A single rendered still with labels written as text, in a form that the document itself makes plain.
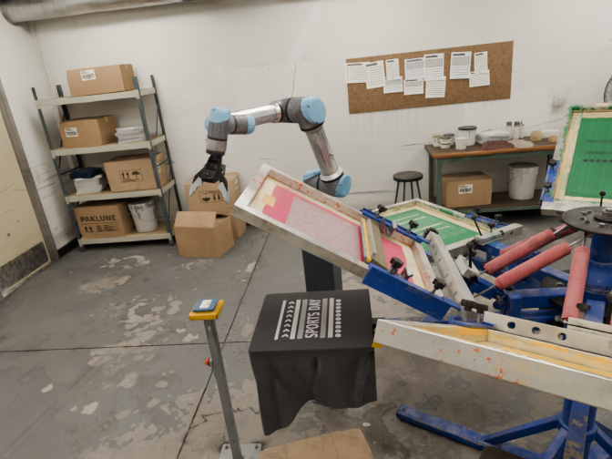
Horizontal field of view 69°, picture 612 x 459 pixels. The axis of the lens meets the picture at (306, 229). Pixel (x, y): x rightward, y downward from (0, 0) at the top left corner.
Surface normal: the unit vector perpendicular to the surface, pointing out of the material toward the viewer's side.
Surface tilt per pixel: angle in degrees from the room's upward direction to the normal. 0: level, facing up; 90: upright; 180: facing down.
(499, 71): 90
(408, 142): 90
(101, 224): 90
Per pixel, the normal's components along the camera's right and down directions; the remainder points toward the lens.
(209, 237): -0.31, 0.37
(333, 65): -0.07, 0.36
